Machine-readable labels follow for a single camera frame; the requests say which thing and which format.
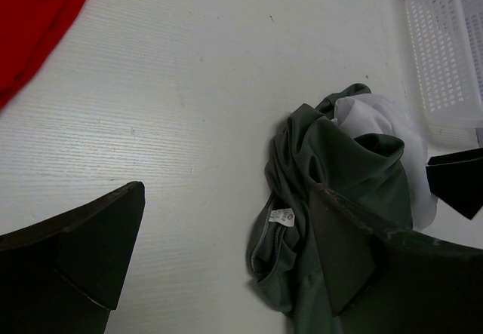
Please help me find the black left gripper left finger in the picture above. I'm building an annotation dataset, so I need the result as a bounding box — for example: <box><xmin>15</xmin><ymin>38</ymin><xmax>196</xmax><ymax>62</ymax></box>
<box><xmin>1</xmin><ymin>181</ymin><xmax>145</xmax><ymax>333</ymax></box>

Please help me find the folded red t-shirt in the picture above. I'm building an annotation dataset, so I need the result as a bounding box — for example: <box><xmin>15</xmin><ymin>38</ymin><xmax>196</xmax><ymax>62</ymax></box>
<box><xmin>1</xmin><ymin>0</ymin><xmax>86</xmax><ymax>108</ymax></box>

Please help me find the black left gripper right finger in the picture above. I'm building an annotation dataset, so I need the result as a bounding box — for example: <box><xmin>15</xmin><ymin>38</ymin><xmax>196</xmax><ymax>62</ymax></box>
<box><xmin>309</xmin><ymin>184</ymin><xmax>482</xmax><ymax>333</ymax></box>

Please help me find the dark green t-shirt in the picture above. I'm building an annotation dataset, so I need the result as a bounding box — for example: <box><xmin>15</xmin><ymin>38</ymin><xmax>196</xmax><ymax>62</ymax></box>
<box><xmin>247</xmin><ymin>84</ymin><xmax>413</xmax><ymax>333</ymax></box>

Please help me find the white plastic perforated basket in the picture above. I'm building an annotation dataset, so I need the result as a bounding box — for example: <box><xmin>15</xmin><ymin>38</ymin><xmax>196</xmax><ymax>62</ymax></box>
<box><xmin>405</xmin><ymin>0</ymin><xmax>482</xmax><ymax>147</ymax></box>

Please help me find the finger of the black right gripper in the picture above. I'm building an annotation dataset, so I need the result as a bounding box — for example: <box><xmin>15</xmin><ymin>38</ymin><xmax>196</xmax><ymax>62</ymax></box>
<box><xmin>426</xmin><ymin>149</ymin><xmax>482</xmax><ymax>219</ymax></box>

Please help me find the white t-shirt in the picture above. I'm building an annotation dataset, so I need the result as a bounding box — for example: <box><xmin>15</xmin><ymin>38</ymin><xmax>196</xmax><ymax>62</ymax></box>
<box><xmin>332</xmin><ymin>93</ymin><xmax>437</xmax><ymax>231</ymax></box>

